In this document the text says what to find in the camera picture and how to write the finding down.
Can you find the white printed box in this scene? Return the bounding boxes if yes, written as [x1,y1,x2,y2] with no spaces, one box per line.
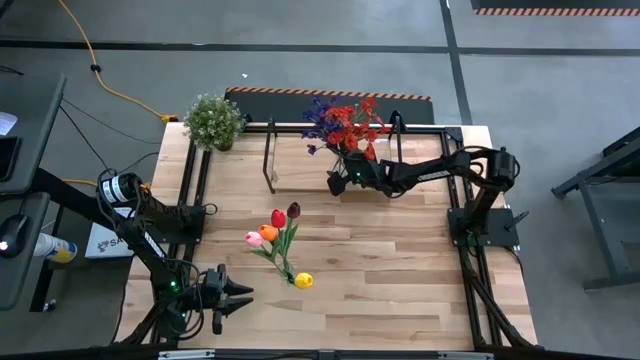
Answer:
[83,222,136,260]

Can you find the black phone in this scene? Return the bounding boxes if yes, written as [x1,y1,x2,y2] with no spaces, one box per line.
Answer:
[0,135,22,182]

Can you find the black desk leg beam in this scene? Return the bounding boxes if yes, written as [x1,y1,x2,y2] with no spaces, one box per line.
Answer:
[30,167,126,226]

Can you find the white and yellow spray can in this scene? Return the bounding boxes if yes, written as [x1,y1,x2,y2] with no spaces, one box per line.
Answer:
[32,232,79,265]

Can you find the orange tulip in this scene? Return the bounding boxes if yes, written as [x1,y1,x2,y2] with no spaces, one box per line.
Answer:
[257,224,291,276]

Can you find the red tulip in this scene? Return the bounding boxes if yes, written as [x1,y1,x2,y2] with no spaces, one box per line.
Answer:
[270,208,294,276]

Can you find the black computer mouse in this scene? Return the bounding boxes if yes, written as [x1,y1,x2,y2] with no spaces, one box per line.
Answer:
[0,213,30,259]

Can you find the white paper sheet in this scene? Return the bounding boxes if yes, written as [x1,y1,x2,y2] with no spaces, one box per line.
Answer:
[0,110,19,137]

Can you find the dark grey desk tray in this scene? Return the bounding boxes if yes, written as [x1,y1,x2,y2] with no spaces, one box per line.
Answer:
[0,192,51,311]

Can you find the dark grey desk top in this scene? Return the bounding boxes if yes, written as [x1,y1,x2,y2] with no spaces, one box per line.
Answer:
[0,74,67,196]

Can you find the black aluminium rig frame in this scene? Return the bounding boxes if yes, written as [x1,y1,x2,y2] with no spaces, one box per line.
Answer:
[112,122,539,351]

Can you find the black metal stand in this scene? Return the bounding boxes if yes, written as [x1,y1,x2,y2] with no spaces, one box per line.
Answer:
[551,127,640,292]

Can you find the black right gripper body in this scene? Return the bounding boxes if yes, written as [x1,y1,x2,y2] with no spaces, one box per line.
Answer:
[349,154,401,197]

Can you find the wooden shelf with black frame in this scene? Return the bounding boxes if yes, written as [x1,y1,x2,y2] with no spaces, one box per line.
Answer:
[262,109,405,195]

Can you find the green potted plant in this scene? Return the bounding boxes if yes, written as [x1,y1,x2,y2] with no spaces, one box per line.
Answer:
[182,93,247,153]

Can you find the yellow tulip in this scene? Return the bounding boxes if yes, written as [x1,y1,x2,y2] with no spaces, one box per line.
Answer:
[284,269,315,290]

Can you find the clear glass vase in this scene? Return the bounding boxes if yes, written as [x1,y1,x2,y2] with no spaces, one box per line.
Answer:
[329,154,354,177]
[279,262,299,286]

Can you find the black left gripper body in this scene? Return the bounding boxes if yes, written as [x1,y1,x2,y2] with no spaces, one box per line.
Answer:
[202,264,229,335]

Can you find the purple flower bunch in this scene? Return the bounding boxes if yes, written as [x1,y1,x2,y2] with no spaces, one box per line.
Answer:
[301,95,341,156]

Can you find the thin black floor cable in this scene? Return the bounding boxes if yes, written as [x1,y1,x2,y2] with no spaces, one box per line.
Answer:
[60,97,162,146]
[58,105,161,176]

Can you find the red flower bunch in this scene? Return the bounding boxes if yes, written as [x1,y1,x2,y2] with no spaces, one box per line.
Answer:
[324,97,394,162]

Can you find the pink tulip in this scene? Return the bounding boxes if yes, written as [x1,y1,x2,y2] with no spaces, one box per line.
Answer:
[244,231,291,279]

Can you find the dark purple tulip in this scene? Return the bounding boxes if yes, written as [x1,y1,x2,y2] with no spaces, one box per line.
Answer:
[279,201,302,276]

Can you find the black floor mat striped edge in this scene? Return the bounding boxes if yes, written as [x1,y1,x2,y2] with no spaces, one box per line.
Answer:
[470,0,640,17]
[223,86,435,126]

